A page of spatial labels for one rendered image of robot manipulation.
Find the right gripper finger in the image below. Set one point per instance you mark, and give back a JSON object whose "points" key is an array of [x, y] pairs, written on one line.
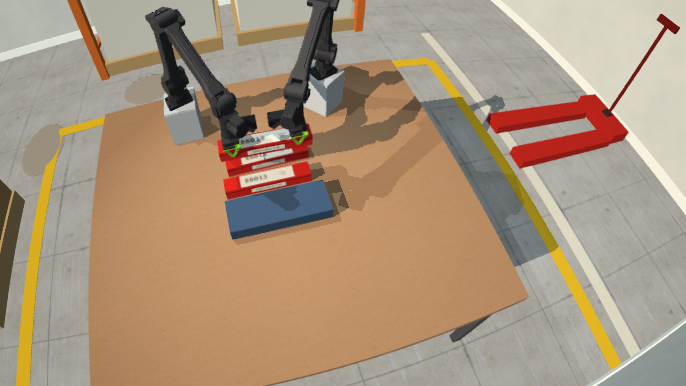
{"points": [[237, 148]]}

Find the red welding electrode box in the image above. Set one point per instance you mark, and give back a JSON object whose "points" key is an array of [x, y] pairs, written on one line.
{"points": [[256, 162]]}

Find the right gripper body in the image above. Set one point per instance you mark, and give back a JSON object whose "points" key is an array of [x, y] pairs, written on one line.
{"points": [[227, 143]]}

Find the red box with white label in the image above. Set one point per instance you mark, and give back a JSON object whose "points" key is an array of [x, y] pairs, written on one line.
{"points": [[264, 142]]}

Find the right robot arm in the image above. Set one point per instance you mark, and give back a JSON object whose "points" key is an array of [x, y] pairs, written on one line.
{"points": [[167, 25]]}

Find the red box of welding electrodes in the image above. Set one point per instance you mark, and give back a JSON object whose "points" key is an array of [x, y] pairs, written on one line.
{"points": [[267, 180]]}

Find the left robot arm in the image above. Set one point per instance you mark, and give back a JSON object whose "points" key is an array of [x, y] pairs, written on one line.
{"points": [[325, 51]]}

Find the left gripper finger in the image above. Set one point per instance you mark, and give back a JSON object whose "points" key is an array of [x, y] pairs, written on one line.
{"points": [[305, 134]]}

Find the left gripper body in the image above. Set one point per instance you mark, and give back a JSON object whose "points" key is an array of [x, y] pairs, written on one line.
{"points": [[297, 131]]}

